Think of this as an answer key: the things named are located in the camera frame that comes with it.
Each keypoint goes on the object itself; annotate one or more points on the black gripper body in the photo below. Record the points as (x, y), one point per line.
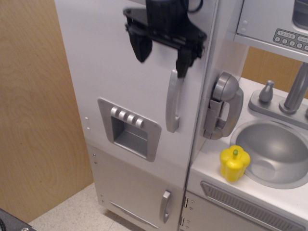
(166, 22)

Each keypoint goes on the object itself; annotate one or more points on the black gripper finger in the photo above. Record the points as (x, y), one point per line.
(142, 46)
(186, 58)

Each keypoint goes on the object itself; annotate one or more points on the white toy fridge door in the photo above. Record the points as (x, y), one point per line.
(102, 64)

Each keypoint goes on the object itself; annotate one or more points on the silver fridge door handle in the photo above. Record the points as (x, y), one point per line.
(172, 101)

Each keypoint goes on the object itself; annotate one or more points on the white toy fridge cabinet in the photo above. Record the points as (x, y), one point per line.
(222, 55)

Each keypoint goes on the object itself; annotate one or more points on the silver toy telephone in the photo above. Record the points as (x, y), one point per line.
(225, 107)

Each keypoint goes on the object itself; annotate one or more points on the silver faucet knob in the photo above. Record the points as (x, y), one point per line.
(266, 93)

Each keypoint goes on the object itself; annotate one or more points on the silver ice dispenser panel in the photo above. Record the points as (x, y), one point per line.
(130, 130)

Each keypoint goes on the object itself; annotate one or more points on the toy microwave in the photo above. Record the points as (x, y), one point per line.
(278, 26)

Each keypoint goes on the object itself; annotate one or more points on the yellow toy bell pepper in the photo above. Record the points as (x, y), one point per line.
(233, 162)

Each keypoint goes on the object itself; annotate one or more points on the silver toy faucet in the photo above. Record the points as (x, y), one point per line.
(297, 92)

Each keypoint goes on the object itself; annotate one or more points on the silver toy sink basin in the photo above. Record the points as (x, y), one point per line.
(279, 154)

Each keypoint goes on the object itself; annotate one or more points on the white freezer drawer door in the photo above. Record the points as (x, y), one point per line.
(134, 194)

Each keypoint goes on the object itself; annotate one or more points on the silver oven door panel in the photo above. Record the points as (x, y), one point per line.
(220, 210)

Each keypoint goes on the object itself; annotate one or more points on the black case corner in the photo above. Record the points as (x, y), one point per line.
(9, 222)

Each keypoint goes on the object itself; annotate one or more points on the wooden wall board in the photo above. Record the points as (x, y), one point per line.
(43, 156)

